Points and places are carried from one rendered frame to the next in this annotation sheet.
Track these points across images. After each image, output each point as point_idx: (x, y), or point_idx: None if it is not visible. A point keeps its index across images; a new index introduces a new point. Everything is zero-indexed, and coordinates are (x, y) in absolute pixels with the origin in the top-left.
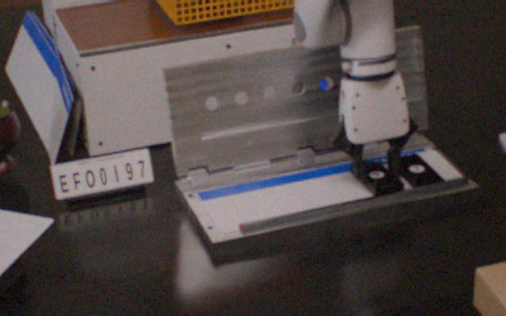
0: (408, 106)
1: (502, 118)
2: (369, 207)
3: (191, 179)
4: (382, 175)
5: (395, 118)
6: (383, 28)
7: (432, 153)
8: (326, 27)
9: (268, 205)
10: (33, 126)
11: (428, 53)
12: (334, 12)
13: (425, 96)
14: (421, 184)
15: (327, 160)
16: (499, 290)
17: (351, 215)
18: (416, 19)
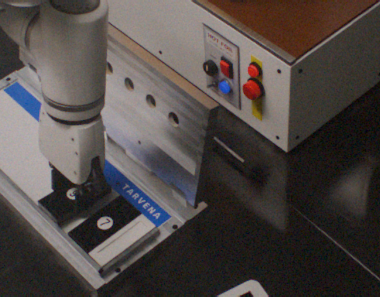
0: (181, 170)
1: (313, 272)
2: (22, 208)
3: (28, 68)
4: (73, 198)
5: (67, 162)
6: (52, 73)
7: (146, 226)
8: (6, 30)
9: (7, 135)
10: None
11: None
12: (18, 22)
13: (197, 176)
14: (71, 235)
15: (113, 148)
16: None
17: (6, 200)
18: None
